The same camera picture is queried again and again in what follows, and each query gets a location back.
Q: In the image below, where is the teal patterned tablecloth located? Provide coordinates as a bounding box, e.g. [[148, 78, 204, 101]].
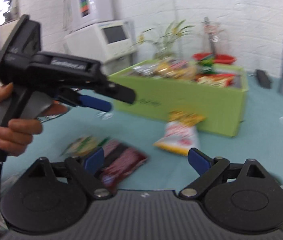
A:
[[2, 76, 283, 191]]

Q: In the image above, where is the green cardboard box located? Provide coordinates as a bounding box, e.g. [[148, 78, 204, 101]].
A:
[[109, 64, 248, 137]]

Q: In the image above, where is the white water purifier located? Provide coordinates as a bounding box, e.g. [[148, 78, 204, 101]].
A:
[[63, 0, 114, 32]]

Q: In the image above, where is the person's left hand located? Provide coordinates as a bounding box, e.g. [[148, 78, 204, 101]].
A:
[[0, 83, 43, 157]]

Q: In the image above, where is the white water dispenser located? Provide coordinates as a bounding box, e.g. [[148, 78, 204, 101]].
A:
[[64, 20, 137, 75]]

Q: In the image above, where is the green peas snack bag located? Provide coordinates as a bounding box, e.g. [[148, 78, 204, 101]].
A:
[[197, 54, 215, 75]]

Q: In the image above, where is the white yellow snack bag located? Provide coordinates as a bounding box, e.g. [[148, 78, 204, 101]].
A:
[[154, 111, 206, 157]]

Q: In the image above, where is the red chinese snack bag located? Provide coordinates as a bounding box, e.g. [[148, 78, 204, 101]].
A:
[[196, 74, 235, 88]]

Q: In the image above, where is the dark red snack bag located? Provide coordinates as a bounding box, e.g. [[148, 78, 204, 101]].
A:
[[95, 139, 148, 192]]

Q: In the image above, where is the small black box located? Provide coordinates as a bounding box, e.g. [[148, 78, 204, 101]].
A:
[[255, 69, 272, 89]]

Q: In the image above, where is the glass vase with flowers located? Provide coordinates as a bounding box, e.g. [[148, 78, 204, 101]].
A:
[[134, 20, 194, 60]]

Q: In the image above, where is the yellow galette snack bag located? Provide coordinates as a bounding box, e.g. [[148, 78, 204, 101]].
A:
[[155, 59, 197, 80]]

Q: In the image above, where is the green white bread bag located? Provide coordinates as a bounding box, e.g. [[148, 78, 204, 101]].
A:
[[61, 135, 110, 157]]

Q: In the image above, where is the glass pitcher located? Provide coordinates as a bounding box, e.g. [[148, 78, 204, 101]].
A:
[[202, 16, 221, 57]]

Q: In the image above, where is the silver foil snack bag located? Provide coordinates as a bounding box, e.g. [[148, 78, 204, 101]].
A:
[[132, 63, 158, 77]]

